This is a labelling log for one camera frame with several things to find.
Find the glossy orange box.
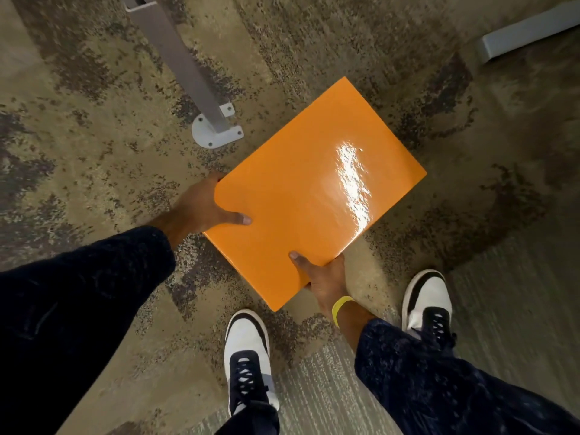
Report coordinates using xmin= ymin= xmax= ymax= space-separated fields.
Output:
xmin=204 ymin=77 xmax=427 ymax=312

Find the person's right forearm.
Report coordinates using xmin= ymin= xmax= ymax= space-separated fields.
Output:
xmin=334 ymin=300 xmax=580 ymax=435

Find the white and black right shoe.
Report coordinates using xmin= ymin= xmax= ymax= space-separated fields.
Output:
xmin=401 ymin=269 xmax=457 ymax=351

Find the person's left forearm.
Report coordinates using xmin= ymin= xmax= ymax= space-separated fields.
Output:
xmin=0 ymin=208 xmax=191 ymax=435

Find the grey metal table leg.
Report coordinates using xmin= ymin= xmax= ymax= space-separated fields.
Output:
xmin=121 ymin=0 xmax=244 ymax=149

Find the person's left hand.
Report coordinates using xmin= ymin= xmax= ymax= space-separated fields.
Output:
xmin=171 ymin=172 xmax=253 ymax=234

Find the grey metal furniture foot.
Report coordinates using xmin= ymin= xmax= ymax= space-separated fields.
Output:
xmin=476 ymin=0 xmax=580 ymax=65

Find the person's dark trouser leg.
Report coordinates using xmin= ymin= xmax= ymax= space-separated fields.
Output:
xmin=215 ymin=401 xmax=281 ymax=435

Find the yellow wristband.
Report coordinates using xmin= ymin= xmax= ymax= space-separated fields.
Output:
xmin=331 ymin=296 xmax=355 ymax=329

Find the white and black left shoe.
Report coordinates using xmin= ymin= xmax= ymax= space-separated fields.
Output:
xmin=224 ymin=309 xmax=280 ymax=417

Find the person's right hand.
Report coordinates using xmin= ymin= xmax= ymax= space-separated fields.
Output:
xmin=289 ymin=251 xmax=349 ymax=318

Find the white and black shoe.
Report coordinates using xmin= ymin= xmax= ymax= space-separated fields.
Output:
xmin=401 ymin=269 xmax=457 ymax=351
xmin=224 ymin=309 xmax=280 ymax=417

